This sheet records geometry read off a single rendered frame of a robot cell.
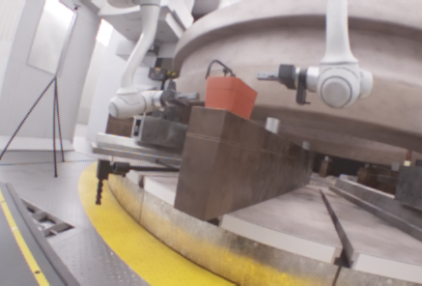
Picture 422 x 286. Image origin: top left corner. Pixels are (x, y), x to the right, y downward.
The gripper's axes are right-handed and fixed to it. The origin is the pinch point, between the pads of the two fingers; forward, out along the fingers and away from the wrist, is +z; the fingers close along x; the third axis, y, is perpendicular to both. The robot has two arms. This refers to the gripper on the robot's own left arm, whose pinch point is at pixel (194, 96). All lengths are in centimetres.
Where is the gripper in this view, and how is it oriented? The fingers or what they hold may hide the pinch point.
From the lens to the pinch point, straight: 99.5
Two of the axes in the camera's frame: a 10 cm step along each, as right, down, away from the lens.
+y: -1.0, 9.9, -0.3
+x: -5.3, -0.8, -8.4
